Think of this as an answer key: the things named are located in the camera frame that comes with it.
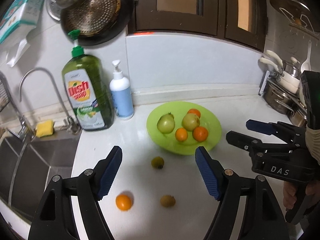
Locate white handled pots stack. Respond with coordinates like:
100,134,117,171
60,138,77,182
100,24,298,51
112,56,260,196
259,50,300,94

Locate tall curved faucet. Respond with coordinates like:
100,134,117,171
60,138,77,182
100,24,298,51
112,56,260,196
18,67,82,134

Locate white ladle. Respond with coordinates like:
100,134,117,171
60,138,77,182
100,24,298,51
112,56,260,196
300,40,312,74

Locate green dish soap bottle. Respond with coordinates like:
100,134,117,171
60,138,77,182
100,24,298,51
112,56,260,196
62,29,114,131

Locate yellow sponge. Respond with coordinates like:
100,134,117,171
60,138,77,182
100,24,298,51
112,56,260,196
36,120,54,138

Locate white blue pump bottle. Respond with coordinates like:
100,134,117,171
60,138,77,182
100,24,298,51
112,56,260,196
109,60,134,120

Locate right hand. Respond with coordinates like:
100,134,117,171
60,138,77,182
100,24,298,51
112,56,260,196
282,179,320,210

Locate large chrome faucet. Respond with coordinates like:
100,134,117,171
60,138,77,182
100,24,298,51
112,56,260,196
1,72,35,143

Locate teal bag box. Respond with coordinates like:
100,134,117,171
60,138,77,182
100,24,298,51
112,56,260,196
1,0,44,44

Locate brown kiwi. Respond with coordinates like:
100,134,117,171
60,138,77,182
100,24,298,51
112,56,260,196
160,195,176,207

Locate steel sink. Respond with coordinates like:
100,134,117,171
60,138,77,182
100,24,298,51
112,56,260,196
1,131,81,223

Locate steel pot on rack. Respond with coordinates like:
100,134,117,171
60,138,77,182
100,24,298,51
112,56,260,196
263,82,293,115

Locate green plate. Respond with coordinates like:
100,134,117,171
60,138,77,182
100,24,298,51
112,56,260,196
146,101,222,155

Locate knit sleeve forearm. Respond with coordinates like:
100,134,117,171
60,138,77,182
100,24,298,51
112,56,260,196
305,126,320,163

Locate yellow green apple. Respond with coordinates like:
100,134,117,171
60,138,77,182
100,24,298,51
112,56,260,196
182,113,200,132

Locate large orange mandarin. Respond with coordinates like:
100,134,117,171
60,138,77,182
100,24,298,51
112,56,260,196
187,108,201,118

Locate dark green small fruit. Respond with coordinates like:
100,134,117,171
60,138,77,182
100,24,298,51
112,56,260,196
151,157,164,169

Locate small orange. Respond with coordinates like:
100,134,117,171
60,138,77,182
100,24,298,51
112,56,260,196
116,194,132,211
175,127,188,142

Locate dark wooden window frame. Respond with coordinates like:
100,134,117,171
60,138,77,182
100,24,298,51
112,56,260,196
128,0,267,51

